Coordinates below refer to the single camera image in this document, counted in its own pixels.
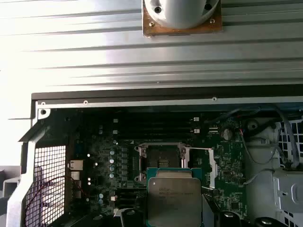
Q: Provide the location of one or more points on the black PC case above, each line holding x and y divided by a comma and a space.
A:
146, 103

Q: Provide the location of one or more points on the silver CPU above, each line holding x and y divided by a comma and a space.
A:
174, 191

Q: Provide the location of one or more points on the square brown base plate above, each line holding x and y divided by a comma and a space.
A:
161, 32

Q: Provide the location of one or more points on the metal socket cover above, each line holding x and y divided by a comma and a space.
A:
213, 165

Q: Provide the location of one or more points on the silver drive cage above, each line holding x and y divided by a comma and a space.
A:
260, 179

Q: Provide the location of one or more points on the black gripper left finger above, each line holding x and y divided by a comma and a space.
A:
132, 220

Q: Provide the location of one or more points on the CPU socket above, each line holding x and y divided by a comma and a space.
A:
163, 156

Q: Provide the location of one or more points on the black RAM slot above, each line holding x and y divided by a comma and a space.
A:
154, 135
132, 199
154, 120
154, 125
132, 192
154, 130

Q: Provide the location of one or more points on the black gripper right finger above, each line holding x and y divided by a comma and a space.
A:
233, 221

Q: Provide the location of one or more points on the round coin battery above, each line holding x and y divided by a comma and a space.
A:
226, 133

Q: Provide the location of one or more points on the green motherboard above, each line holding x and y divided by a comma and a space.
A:
227, 165

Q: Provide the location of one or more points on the silver network port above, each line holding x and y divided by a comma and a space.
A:
76, 165

